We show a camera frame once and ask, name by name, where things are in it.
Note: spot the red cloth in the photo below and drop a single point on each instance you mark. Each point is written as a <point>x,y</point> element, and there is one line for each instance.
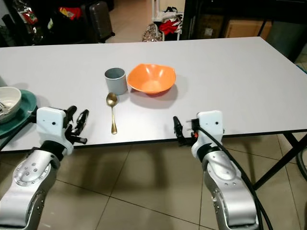
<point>170,26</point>

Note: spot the patterned bag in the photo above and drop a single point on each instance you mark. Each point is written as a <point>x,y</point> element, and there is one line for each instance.
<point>151,32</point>

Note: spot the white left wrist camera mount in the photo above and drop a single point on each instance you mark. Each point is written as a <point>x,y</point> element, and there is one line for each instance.
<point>52,124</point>

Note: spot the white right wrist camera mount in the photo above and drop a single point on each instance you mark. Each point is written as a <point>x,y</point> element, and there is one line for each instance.
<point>210,125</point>

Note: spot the dark suitcase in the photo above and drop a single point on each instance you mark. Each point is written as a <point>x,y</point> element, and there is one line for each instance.
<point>100,20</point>

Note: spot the red and yellow packet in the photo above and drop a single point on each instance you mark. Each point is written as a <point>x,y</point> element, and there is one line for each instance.
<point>70,13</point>

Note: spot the white bowl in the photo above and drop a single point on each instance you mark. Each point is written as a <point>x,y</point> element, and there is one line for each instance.
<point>12,96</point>

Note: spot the black table leg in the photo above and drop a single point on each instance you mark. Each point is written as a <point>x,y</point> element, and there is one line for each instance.
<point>280,167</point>

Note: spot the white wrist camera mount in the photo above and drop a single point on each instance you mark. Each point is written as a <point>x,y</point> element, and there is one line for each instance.
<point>52,124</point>
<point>210,125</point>

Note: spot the silver fork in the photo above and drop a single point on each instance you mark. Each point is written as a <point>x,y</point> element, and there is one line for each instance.
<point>5,106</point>

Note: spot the gold spoon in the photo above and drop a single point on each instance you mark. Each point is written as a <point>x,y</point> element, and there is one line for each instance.
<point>112,99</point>

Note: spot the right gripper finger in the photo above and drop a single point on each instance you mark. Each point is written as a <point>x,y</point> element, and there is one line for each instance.
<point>180,126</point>
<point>194,125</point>

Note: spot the white rack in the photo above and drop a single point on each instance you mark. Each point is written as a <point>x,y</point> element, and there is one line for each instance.
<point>154,12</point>

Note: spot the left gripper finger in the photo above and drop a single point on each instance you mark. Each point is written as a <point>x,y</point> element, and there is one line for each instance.
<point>72,110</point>
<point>83,120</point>

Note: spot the orange bowl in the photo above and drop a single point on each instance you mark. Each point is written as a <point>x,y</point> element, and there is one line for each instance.
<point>151,79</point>

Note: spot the grey cup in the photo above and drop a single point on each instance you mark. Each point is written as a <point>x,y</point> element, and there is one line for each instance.
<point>116,84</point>

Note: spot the brown cardboard box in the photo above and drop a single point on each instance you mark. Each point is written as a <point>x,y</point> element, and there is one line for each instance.
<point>247,29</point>

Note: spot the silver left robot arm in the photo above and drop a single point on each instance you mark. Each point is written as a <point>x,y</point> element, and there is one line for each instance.
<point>26,184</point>

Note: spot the foil snack bag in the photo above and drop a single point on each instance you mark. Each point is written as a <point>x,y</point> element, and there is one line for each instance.
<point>28,14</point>

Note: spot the teal plate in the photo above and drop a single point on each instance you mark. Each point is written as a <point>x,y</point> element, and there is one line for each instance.
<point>29,108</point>

